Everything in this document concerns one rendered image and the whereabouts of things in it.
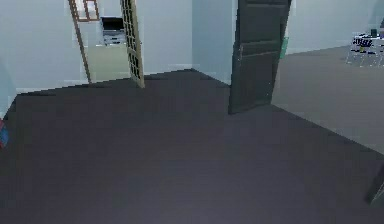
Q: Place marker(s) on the tan lattice room door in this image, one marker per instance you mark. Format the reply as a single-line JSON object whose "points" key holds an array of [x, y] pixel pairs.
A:
{"points": [[132, 43]]}

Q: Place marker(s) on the brown framed window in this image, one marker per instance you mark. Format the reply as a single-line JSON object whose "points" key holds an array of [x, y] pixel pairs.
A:
{"points": [[87, 10]]}

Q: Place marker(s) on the green wall object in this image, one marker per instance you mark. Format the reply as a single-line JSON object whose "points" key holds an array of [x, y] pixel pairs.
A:
{"points": [[284, 47]]}

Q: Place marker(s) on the white cabinet with black top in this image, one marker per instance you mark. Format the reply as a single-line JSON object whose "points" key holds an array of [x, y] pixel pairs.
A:
{"points": [[112, 31]]}

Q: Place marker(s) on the dark grey room door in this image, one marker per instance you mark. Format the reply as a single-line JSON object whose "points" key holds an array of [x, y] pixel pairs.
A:
{"points": [[256, 56]]}

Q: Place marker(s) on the red and blue object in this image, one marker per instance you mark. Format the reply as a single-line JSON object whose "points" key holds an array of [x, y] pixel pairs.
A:
{"points": [[2, 135]]}

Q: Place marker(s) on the white table with small things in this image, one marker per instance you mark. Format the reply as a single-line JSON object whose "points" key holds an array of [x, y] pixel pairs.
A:
{"points": [[366, 46]]}

